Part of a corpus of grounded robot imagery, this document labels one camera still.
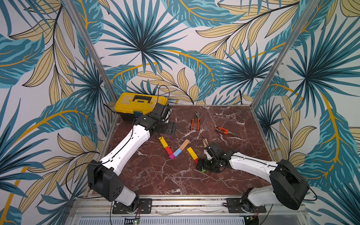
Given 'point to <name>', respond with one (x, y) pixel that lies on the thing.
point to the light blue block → (177, 152)
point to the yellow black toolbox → (130, 106)
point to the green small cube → (203, 170)
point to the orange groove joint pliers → (198, 115)
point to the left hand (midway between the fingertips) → (168, 129)
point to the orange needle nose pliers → (224, 131)
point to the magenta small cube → (172, 156)
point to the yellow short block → (163, 141)
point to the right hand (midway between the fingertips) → (201, 168)
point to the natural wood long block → (204, 143)
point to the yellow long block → (192, 153)
